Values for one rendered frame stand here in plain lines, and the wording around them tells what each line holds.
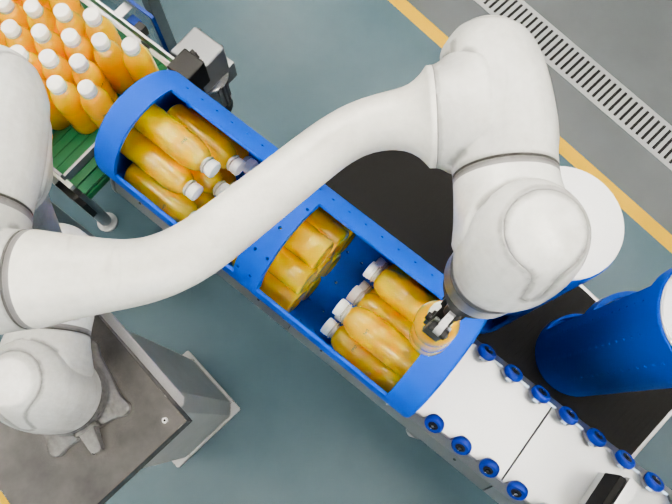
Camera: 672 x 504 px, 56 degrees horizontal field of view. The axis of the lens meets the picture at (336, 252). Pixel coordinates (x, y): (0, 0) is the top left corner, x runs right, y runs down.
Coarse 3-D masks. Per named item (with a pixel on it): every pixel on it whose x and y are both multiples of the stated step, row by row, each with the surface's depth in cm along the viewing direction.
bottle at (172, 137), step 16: (160, 112) 136; (144, 128) 135; (160, 128) 134; (176, 128) 134; (160, 144) 135; (176, 144) 133; (192, 144) 133; (176, 160) 135; (192, 160) 133; (208, 160) 134
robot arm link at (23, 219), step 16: (0, 208) 63; (16, 208) 65; (0, 224) 62; (16, 224) 64; (32, 224) 69; (0, 240) 60; (0, 256) 59; (0, 272) 59; (0, 288) 58; (0, 304) 59; (0, 320) 60
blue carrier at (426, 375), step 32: (128, 96) 131; (160, 96) 132; (192, 96) 135; (128, 128) 130; (224, 128) 132; (96, 160) 138; (128, 160) 149; (256, 160) 151; (128, 192) 141; (320, 192) 130; (288, 224) 124; (352, 224) 127; (256, 256) 126; (352, 256) 149; (384, 256) 145; (416, 256) 130; (256, 288) 130; (320, 288) 149; (352, 288) 149; (288, 320) 132; (320, 320) 144; (480, 320) 123; (448, 352) 118; (416, 384) 120
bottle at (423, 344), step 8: (424, 304) 99; (432, 304) 96; (424, 312) 96; (416, 320) 98; (416, 328) 99; (456, 328) 96; (416, 336) 102; (424, 336) 97; (448, 336) 96; (416, 344) 106; (424, 344) 102; (432, 344) 98; (440, 344) 98; (448, 344) 102; (424, 352) 108; (432, 352) 106; (440, 352) 109
